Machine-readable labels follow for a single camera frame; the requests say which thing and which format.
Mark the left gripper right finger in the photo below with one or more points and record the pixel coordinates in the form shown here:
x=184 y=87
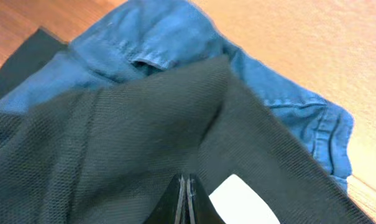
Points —
x=199 y=208

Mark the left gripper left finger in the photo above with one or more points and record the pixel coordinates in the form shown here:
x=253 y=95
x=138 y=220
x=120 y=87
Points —
x=170 y=209

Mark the black t-shirt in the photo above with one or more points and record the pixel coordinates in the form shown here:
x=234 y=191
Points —
x=107 y=155

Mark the folded black garment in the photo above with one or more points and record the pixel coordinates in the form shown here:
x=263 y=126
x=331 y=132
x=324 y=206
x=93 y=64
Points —
x=35 y=52

